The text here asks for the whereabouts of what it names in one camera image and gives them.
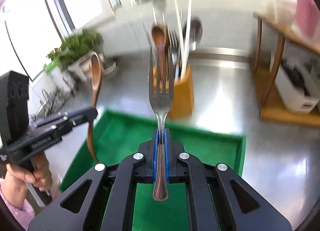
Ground silver metal fork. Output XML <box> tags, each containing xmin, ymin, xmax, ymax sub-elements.
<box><xmin>148</xmin><ymin>48</ymin><xmax>173</xmax><ymax>202</ymax></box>

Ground dark wooden spoon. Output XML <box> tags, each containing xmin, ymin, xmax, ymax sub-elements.
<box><xmin>151</xmin><ymin>26</ymin><xmax>167</xmax><ymax>81</ymax></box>

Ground large silver metal spoon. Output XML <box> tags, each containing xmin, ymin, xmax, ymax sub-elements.
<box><xmin>152</xmin><ymin>0</ymin><xmax>167</xmax><ymax>24</ymax></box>

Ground pink sleeve forearm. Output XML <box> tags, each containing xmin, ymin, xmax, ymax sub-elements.
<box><xmin>1</xmin><ymin>190</ymin><xmax>35</xmax><ymax>230</ymax></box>

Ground person left hand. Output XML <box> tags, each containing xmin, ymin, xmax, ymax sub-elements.
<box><xmin>1</xmin><ymin>152</ymin><xmax>53</xmax><ymax>194</ymax></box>

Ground green wooden utensil tray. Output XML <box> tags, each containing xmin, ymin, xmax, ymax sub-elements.
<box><xmin>60</xmin><ymin>110</ymin><xmax>246</xmax><ymax>230</ymax></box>

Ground orange wooden utensil holder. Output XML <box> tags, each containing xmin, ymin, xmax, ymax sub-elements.
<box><xmin>152</xmin><ymin>64</ymin><xmax>195</xmax><ymax>120</ymax></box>

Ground green potted plant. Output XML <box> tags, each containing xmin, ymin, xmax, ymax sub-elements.
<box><xmin>43</xmin><ymin>29</ymin><xmax>103</xmax><ymax>73</ymax></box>

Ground silver fork in holder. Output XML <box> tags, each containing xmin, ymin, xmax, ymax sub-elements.
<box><xmin>169</xmin><ymin>29</ymin><xmax>180</xmax><ymax>80</ymax></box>

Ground white storage box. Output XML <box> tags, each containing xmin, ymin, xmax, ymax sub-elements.
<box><xmin>275</xmin><ymin>57</ymin><xmax>319</xmax><ymax>114</ymax></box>

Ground wooden shelf rack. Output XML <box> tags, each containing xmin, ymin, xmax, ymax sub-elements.
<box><xmin>252</xmin><ymin>12</ymin><xmax>319</xmax><ymax>127</ymax></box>

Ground pink box on shelf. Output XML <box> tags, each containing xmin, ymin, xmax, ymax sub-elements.
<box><xmin>295</xmin><ymin>0</ymin><xmax>319</xmax><ymax>44</ymax></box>

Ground black cables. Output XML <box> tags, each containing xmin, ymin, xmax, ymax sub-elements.
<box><xmin>37</xmin><ymin>80</ymin><xmax>78</xmax><ymax>119</ymax></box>

